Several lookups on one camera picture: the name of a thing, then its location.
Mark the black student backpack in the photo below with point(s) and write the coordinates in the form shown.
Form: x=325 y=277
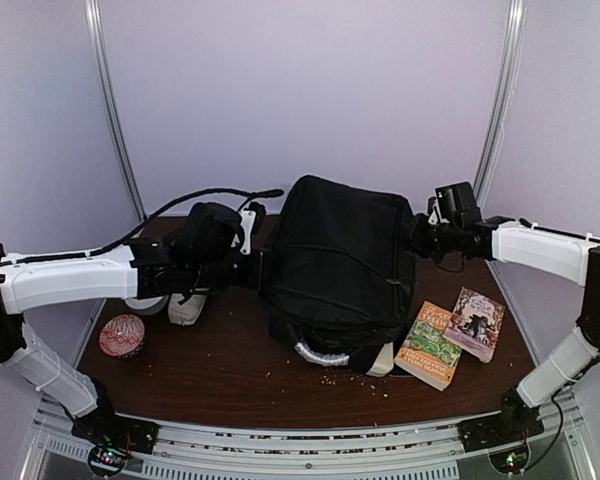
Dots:
x=338 y=276

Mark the red patterned bowl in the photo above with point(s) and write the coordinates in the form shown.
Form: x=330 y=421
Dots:
x=123 y=336

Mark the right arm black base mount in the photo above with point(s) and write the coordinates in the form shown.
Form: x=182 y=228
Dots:
x=494 y=431

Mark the aluminium front rail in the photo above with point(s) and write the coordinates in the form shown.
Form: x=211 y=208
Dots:
x=424 y=450

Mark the orange treehouse paperback book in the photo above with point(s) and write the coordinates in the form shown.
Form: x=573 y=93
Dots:
x=425 y=353

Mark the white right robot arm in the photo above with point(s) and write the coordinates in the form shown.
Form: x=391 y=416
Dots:
x=572 y=258

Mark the aluminium frame post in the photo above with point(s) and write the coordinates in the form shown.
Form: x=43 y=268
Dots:
x=504 y=92
x=96 y=32

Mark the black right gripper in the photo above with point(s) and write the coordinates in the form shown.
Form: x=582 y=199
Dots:
x=417 y=221

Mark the right aluminium frame post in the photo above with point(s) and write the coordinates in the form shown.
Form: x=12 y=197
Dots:
x=504 y=92

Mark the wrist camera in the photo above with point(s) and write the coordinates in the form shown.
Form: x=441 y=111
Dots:
x=252 y=216
x=455 y=204

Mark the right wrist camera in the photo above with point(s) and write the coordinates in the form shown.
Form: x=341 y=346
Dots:
x=455 y=204

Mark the purple illustrated paperback book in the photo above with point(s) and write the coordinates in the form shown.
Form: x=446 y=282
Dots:
x=475 y=324

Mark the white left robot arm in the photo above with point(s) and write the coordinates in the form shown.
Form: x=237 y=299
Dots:
x=28 y=282

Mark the left aluminium frame post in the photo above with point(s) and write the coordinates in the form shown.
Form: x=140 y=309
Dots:
x=96 y=32

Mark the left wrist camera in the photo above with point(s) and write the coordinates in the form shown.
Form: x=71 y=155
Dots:
x=252 y=216

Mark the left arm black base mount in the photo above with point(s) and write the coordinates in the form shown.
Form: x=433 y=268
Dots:
x=118 y=432

